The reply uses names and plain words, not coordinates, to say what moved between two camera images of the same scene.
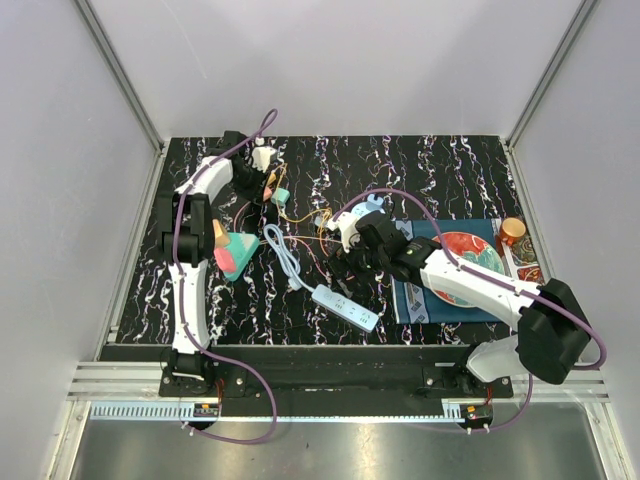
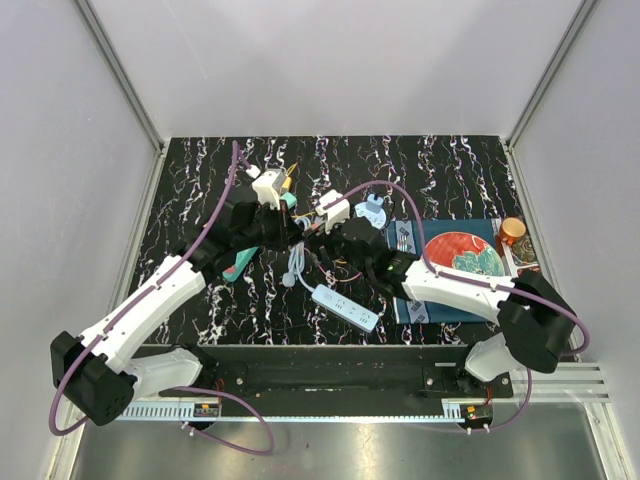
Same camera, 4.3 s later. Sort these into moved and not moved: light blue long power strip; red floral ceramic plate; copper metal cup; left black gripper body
Moved: left black gripper body
Not moved: light blue long power strip; copper metal cup; red floral ceramic plate
